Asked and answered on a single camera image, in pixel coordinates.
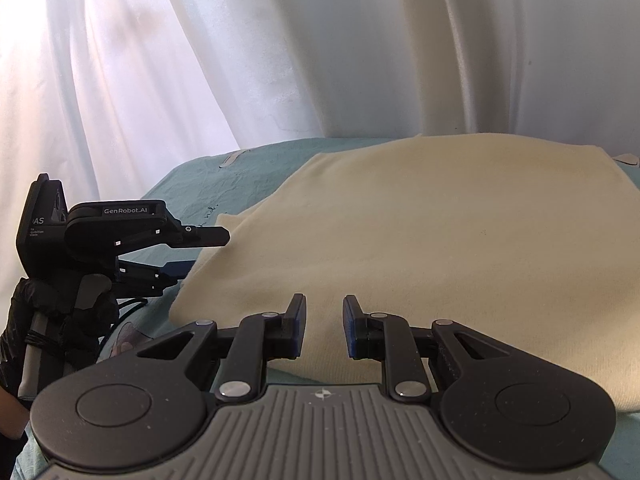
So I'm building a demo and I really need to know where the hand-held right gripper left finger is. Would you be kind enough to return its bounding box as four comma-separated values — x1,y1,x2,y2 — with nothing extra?
124,292,307,404

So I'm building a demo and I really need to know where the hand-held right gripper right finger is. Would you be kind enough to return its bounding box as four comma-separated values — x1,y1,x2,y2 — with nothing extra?
342,294,537,403

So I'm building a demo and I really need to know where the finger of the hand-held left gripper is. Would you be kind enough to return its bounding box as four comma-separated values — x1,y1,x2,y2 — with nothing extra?
115,258,195,297
114,217,231,257

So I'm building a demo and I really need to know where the cream knit sweater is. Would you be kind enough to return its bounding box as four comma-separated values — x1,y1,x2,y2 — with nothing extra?
169,132,640,414

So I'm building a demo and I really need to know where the person's left forearm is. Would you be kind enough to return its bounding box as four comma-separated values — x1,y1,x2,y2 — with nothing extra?
0,387,30,442

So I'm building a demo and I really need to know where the person's left hand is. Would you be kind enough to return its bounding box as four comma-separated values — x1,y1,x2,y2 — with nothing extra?
0,278,119,402

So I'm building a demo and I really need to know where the white curtain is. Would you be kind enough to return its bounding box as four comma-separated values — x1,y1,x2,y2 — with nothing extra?
0,0,640,211

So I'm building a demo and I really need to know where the black cable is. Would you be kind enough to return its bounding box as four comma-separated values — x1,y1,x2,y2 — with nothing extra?
98,297,152,348

